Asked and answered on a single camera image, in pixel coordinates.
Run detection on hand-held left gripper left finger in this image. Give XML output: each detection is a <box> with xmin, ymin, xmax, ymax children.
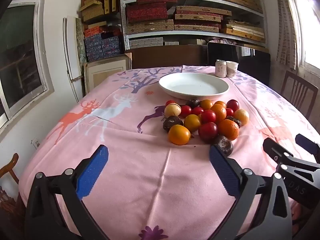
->
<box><xmin>24</xmin><ymin>144</ymin><xmax>110</xmax><ymax>240</ymax></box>

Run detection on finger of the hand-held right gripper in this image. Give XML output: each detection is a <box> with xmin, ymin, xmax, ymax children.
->
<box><xmin>295</xmin><ymin>134</ymin><xmax>320</xmax><ymax>164</ymax></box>
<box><xmin>263</xmin><ymin>137</ymin><xmax>299</xmax><ymax>167</ymax></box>

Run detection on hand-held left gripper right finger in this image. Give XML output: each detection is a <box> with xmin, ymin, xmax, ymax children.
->
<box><xmin>207</xmin><ymin>144</ymin><xmax>292</xmax><ymax>240</ymax></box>

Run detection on pale yellow round fruit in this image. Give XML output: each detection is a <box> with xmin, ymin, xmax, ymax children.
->
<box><xmin>164</xmin><ymin>104</ymin><xmax>182</xmax><ymax>117</ymax></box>
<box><xmin>234</xmin><ymin>109</ymin><xmax>250</xmax><ymax>126</ymax></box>

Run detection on group of oranges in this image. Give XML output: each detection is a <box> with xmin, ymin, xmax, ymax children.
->
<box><xmin>168</xmin><ymin>99</ymin><xmax>240</xmax><ymax>146</ymax></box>

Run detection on white round plate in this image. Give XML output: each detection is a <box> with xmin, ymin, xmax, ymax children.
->
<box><xmin>158</xmin><ymin>73</ymin><xmax>229</xmax><ymax>100</ymax></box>

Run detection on pink deer print tablecloth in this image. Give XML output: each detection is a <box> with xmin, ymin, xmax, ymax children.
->
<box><xmin>19</xmin><ymin>65</ymin><xmax>320</xmax><ymax>240</ymax></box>

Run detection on dark wooden slatted chair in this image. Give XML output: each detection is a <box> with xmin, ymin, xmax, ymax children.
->
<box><xmin>280</xmin><ymin>70</ymin><xmax>318</xmax><ymax>122</ymax></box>

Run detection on brown curved wooden chair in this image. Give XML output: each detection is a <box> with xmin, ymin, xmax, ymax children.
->
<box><xmin>0</xmin><ymin>153</ymin><xmax>25</xmax><ymax>230</ymax></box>

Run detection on white paper cup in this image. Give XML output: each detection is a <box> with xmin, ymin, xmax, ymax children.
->
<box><xmin>226</xmin><ymin>61</ymin><xmax>239</xmax><ymax>78</ymax></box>

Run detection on beige framed picture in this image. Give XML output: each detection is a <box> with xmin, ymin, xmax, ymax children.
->
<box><xmin>84</xmin><ymin>55</ymin><xmax>132</xmax><ymax>95</ymax></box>

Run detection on bright window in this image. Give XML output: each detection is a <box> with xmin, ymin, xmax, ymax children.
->
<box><xmin>287</xmin><ymin>0</ymin><xmax>320</xmax><ymax>70</ymax></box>

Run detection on white leaning board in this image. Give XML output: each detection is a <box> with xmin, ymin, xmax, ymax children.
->
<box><xmin>62</xmin><ymin>17</ymin><xmax>84</xmax><ymax>103</ymax></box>

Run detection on dark brown wooden board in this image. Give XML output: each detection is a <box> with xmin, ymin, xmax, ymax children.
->
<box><xmin>125</xmin><ymin>44</ymin><xmax>208</xmax><ymax>70</ymax></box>

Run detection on pile of blue patterned boxes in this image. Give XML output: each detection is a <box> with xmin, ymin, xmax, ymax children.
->
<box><xmin>80</xmin><ymin>0</ymin><xmax>124</xmax><ymax>63</ymax></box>

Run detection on white framed window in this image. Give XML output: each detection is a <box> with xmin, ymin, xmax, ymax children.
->
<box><xmin>0</xmin><ymin>0</ymin><xmax>54</xmax><ymax>140</ymax></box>

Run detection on stacks of woven flat boxes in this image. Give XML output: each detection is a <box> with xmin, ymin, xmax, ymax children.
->
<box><xmin>124</xmin><ymin>0</ymin><xmax>265</xmax><ymax>49</ymax></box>

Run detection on white metal shelf rack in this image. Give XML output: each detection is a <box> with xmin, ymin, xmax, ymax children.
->
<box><xmin>119</xmin><ymin>0</ymin><xmax>268</xmax><ymax>52</ymax></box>

